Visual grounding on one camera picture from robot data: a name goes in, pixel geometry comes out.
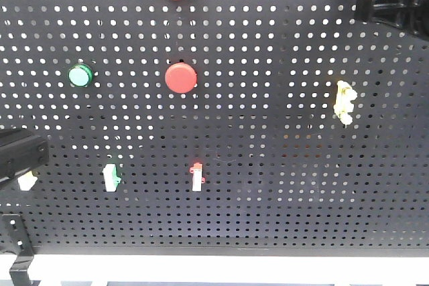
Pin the red white lower switch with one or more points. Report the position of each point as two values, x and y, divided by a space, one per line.
197 178

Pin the green white lower switch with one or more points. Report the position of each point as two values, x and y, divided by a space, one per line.
111 178

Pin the black perforated pegboard panel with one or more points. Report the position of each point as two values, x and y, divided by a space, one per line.
283 175

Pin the lower red mushroom button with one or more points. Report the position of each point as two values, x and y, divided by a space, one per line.
180 78

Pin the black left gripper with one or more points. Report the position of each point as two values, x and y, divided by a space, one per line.
21 152

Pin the white standing desk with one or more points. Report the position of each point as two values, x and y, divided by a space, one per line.
219 269

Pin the yellow toggle switch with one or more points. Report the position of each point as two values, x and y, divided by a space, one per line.
343 106

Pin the green round push button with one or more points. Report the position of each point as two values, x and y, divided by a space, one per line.
80 75

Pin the pale yellow lower-left switch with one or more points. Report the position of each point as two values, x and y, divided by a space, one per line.
27 181

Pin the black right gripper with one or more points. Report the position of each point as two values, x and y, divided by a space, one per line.
409 16

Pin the left black mounting clamp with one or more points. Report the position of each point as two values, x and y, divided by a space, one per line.
17 242

